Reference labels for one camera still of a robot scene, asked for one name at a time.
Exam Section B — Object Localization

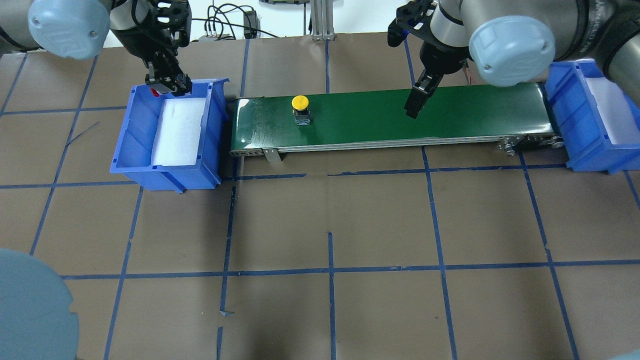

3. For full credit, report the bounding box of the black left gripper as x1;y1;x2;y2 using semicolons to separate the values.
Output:
119;0;193;97

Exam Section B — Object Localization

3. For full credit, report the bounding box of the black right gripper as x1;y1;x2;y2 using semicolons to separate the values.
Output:
388;0;470;119

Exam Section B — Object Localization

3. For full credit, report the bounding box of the yellow push button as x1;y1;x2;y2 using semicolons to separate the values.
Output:
291;95;313;126

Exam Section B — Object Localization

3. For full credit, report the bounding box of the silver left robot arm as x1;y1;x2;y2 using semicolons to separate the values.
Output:
0;0;193;360

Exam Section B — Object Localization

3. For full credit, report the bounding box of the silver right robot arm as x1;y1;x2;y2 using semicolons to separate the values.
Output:
387;0;640;119

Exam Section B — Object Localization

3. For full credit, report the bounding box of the white foam pad left bin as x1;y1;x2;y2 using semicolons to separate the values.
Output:
151;97;206;167

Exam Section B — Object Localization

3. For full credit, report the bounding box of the white foam pad bin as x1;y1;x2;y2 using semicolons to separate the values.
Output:
585;77;640;145
151;97;206;167

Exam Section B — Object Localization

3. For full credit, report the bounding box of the blue bin far left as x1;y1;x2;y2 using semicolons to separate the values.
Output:
109;78;229;193

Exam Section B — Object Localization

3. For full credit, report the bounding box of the blue bin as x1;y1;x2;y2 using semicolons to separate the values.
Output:
109;78;229;193
545;59;640;174

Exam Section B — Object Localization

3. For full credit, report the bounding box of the green conveyor belt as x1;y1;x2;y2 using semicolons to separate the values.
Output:
230;82;565;161

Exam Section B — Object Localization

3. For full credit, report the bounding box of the black power adapter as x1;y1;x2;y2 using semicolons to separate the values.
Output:
243;10;260;39

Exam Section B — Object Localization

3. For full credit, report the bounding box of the blue bin near right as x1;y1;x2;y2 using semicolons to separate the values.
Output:
545;59;640;174

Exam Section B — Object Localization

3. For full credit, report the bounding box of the white foam pad right bin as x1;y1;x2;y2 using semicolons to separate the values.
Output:
585;77;640;145

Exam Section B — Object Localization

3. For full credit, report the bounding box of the aluminium frame post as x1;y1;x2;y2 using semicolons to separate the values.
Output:
310;0;336;41

